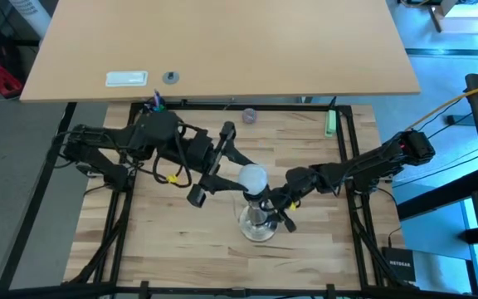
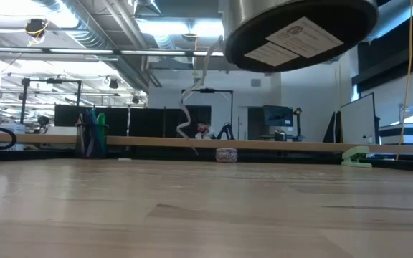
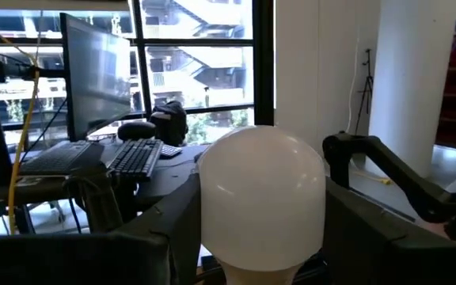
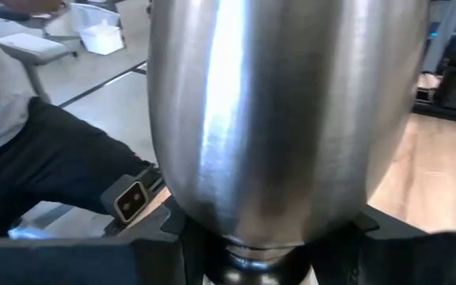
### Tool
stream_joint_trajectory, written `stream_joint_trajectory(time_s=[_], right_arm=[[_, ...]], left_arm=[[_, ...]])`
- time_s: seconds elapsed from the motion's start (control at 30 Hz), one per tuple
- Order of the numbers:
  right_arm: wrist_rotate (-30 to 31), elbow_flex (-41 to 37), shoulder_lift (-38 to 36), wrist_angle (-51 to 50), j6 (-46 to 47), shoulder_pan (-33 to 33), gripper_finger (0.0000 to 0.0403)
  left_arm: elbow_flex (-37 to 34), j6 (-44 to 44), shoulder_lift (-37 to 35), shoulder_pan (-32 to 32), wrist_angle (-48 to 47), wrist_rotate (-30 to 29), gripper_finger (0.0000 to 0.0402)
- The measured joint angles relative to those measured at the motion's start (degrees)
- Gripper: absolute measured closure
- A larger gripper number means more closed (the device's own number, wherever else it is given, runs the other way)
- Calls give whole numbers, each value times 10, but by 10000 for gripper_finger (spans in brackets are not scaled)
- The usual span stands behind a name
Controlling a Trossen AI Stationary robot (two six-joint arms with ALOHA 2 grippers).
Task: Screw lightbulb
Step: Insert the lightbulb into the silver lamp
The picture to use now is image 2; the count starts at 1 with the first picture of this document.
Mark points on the stainless steel bottle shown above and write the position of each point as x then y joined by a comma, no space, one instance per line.
357,18

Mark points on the black background robot arm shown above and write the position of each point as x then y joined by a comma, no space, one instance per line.
226,130

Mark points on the person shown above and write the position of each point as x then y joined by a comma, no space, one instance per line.
203,132

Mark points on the black partition panel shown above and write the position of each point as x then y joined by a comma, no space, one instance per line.
66,116
145,123
199,114

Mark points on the small patterned ceramic bowl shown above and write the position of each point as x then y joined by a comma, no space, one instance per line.
226,156

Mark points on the long light wooden plank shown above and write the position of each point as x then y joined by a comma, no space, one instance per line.
264,144

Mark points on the black computer monitor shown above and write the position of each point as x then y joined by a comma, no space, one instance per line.
277,115

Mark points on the black mug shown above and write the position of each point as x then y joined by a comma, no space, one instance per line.
280,136

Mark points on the black monitor stand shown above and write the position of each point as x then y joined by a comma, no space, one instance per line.
298,122

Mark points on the green marker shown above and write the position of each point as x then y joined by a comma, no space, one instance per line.
101,120

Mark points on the teal marker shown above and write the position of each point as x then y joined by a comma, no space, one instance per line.
93,116

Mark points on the dark pen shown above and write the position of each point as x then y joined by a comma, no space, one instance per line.
81,120

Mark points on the long linear ceiling light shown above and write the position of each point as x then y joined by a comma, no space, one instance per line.
81,51

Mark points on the mint green stapler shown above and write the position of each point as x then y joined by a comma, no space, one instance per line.
353,155

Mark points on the white whiteboard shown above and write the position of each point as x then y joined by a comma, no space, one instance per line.
357,122

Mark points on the white bin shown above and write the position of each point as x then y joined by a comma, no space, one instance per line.
13,128

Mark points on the white desk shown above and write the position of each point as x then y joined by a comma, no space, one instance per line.
407,130

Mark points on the black gantry frame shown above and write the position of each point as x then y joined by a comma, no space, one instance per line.
210,90
23,104

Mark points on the black table frame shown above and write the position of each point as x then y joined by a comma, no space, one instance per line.
156,155

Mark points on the grey wall vent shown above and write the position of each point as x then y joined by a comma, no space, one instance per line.
256,82

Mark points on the silver ventilation duct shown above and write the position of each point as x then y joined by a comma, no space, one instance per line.
95,36

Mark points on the black ceiling camera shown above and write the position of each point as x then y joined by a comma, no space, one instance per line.
35,26

